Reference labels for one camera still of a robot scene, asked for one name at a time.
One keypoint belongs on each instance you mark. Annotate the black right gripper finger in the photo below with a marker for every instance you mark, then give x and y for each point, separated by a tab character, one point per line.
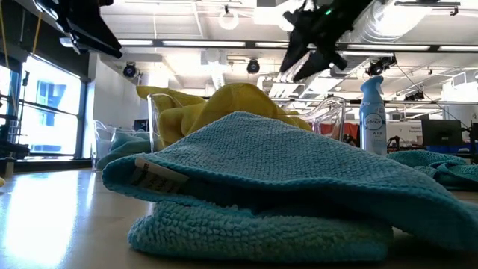
297	52
317	63

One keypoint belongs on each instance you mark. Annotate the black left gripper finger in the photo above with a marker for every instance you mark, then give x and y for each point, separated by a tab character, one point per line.
97	39

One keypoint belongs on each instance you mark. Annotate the clear plastic bin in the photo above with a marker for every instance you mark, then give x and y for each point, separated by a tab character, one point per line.
100	145
328	116

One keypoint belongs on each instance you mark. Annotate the yellow microfiber towel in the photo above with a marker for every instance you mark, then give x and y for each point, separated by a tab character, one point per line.
172	119
239	99

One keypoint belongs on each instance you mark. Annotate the blue microfiber towel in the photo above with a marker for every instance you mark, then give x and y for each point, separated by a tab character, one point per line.
242	235
455	175
280	157
418	157
127	149

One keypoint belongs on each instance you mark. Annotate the black ceiling spotlight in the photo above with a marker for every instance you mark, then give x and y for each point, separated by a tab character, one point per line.
129	70
253	66

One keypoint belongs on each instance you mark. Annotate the white round pendant lamp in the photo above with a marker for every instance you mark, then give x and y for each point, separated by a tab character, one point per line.
228	28

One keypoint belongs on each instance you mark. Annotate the red fabric panel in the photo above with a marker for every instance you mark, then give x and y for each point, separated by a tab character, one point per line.
353	130

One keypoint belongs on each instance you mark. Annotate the light blue Febreze spray bottle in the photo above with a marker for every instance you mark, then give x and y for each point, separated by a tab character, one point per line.
373	138

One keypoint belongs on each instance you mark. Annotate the large window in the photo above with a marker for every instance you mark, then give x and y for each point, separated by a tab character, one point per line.
52	123

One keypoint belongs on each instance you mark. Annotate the black equipment stand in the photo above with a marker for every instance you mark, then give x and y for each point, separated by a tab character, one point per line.
15	149

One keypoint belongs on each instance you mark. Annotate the black computer monitor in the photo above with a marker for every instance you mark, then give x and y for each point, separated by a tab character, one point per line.
440	132

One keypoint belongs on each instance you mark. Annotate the silver ventilation duct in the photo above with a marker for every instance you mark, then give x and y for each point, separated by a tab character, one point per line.
384	22

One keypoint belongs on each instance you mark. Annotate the black ceiling camera mount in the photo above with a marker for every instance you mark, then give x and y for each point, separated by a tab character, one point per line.
379	66

